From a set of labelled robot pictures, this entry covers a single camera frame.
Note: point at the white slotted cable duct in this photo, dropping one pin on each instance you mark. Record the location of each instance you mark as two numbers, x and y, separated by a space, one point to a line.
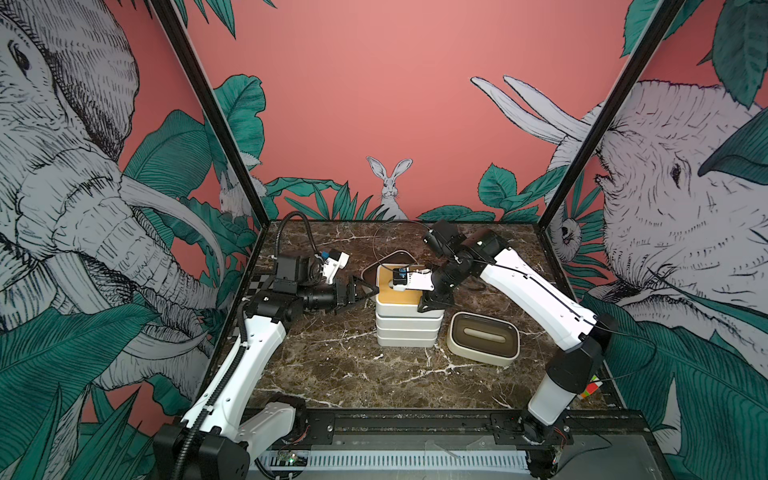
405 460

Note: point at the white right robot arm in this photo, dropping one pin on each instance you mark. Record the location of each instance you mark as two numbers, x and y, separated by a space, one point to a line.
582 335

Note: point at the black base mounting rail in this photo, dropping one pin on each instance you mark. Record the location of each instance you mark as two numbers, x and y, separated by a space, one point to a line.
323 426

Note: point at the wood lid white tissue box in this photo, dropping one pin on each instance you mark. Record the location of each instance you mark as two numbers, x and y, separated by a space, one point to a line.
392 303

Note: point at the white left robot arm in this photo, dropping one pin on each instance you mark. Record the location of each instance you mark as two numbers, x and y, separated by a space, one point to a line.
213 441

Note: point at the black left frame post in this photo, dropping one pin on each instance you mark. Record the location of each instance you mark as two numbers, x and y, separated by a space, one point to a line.
170 20

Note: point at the dark brown lid tissue box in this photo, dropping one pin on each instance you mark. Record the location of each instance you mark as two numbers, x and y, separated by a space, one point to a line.
483 339

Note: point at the checkerboard calibration plate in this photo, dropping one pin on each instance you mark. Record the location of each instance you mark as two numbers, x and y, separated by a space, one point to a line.
259 282

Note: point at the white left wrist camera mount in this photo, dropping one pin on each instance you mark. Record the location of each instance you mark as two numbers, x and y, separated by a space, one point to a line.
333 261

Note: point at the black frame post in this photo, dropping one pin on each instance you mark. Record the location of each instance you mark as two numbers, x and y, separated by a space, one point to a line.
659 23
170 20

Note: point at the colourful puzzle cube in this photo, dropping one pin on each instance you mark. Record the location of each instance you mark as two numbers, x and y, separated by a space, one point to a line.
592 387

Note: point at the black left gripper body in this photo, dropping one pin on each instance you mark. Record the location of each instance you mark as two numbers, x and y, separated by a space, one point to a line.
323 297

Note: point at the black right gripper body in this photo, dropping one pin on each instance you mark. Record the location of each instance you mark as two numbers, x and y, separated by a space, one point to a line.
445 282

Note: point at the black right frame post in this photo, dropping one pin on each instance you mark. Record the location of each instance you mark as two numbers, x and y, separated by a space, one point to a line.
659 23

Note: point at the small circuit board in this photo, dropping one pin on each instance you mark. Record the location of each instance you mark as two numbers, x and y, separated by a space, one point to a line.
290 460

